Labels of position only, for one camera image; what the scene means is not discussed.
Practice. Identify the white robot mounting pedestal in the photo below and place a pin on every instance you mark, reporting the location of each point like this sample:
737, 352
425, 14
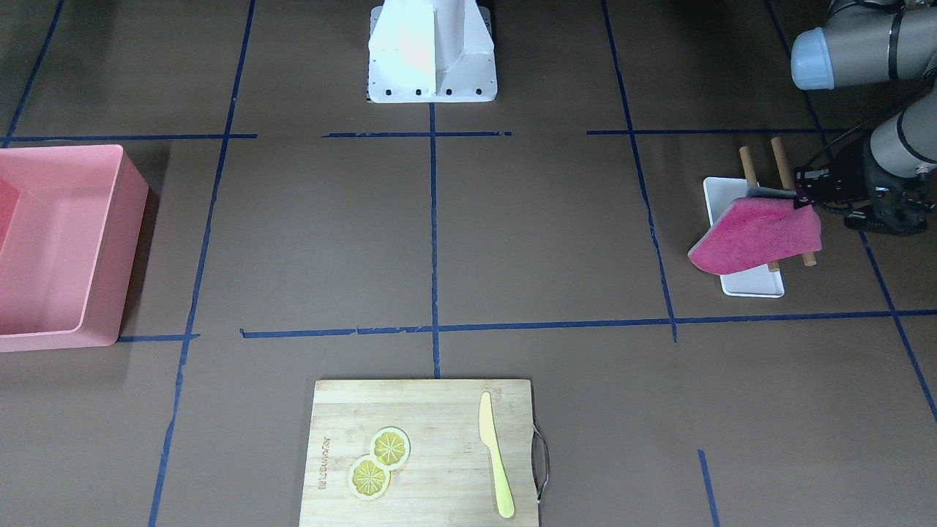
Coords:
432, 52

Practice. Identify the wooden cutting board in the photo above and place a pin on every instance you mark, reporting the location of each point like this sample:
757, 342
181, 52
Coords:
447, 479

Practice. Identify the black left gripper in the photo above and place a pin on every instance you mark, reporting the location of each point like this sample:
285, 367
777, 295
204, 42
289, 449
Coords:
847, 180

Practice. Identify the pink sponge cloth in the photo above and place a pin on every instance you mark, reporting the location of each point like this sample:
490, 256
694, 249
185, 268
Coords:
777, 229

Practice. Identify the yellow plastic knife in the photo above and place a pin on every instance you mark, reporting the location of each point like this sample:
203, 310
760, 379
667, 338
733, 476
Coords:
487, 434

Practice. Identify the lemon slice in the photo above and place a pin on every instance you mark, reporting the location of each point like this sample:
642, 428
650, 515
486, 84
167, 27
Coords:
390, 448
367, 480

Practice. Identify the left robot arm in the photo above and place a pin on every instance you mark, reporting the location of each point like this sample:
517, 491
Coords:
862, 44

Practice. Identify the wooden rack rod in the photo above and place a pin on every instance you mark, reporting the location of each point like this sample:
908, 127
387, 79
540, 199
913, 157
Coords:
748, 168
783, 166

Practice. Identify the pink plastic bin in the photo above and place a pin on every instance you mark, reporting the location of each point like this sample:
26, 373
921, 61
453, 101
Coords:
71, 216

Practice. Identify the white rack tray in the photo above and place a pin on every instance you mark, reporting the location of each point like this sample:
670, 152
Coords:
753, 281

